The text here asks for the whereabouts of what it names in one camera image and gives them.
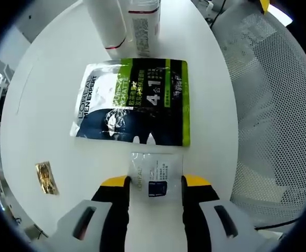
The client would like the small white skincare sachet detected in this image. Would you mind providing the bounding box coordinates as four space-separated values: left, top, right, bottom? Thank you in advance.
130 152 184 203

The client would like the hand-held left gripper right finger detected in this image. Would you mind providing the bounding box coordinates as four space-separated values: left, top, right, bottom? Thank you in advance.
181 174 264 252

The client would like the black floor cable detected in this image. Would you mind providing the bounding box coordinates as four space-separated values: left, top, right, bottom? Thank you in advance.
255 218 300 232

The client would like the white skincare tube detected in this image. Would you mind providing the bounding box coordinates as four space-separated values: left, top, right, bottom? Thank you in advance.
83 0 129 50

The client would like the gold foil skincare sachet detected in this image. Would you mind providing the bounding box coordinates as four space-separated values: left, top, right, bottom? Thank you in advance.
35 161 60 196

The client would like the green black skincare packet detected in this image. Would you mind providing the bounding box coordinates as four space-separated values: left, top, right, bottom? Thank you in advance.
70 59 192 148

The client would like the small clear skincare bottle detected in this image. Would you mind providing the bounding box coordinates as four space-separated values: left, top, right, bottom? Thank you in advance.
128 0 162 57

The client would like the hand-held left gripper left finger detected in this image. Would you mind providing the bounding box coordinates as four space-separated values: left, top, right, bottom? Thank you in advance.
50 174 132 252

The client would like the grey mesh office chair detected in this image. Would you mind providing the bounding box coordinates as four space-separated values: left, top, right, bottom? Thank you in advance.
212 5 306 232

